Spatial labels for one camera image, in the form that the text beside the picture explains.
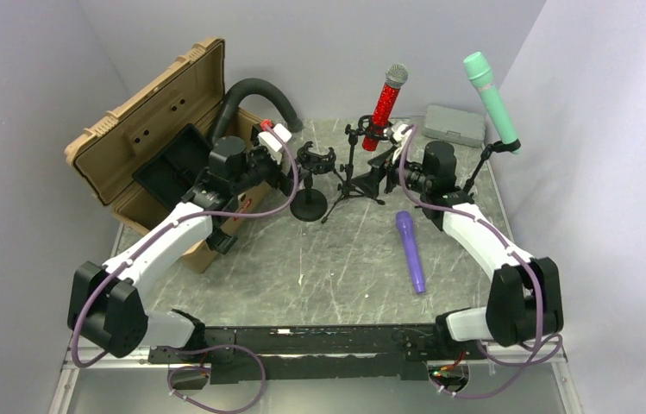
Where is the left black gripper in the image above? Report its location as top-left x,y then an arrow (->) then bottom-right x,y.
231,126 -> 308,196

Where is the grey plastic case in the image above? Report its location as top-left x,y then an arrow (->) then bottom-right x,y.
423,104 -> 486,147

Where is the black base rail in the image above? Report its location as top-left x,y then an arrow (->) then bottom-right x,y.
148,323 -> 484,385

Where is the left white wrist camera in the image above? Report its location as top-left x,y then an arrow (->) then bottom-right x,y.
257,120 -> 292,163

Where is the purple loop cable base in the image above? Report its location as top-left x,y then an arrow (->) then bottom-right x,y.
166,344 -> 267,413

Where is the black round base mic stand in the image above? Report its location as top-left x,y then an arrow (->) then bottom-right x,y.
290,141 -> 336,222

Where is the tan plastic tool case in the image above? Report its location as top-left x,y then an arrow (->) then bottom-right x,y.
65,38 -> 303,272

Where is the black tray in case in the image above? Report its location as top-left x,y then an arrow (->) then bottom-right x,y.
132,123 -> 216,211

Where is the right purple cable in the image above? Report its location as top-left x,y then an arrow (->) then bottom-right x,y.
397,123 -> 564,401

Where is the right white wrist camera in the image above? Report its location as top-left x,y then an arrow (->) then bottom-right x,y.
386,122 -> 417,150

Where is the black tripod stand shock mount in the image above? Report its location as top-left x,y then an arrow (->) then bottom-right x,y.
320,115 -> 392,224

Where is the black tripod stand right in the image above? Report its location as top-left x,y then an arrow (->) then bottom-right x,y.
462,140 -> 521,194

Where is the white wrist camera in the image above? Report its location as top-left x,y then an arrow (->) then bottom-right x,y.
386,122 -> 417,150
257,120 -> 292,163

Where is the black corrugated hose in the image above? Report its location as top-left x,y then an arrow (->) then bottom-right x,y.
209,78 -> 304,154

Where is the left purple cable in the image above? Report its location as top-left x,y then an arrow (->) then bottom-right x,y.
70,126 -> 301,370

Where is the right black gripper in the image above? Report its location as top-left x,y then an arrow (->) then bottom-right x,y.
351,145 -> 432,200

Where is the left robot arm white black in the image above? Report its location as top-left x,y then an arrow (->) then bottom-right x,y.
68,202 -> 239,367

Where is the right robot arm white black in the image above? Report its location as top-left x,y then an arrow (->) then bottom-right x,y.
353,141 -> 564,358

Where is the mint green microphone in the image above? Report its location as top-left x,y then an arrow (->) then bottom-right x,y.
463,52 -> 521,154

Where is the purple microphone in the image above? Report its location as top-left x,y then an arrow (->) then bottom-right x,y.
395,210 -> 426,294

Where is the purple cable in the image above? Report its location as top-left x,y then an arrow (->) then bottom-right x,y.
397,123 -> 564,401
70,126 -> 301,370

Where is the red glitter microphone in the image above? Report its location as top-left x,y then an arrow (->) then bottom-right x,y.
361,63 -> 408,152

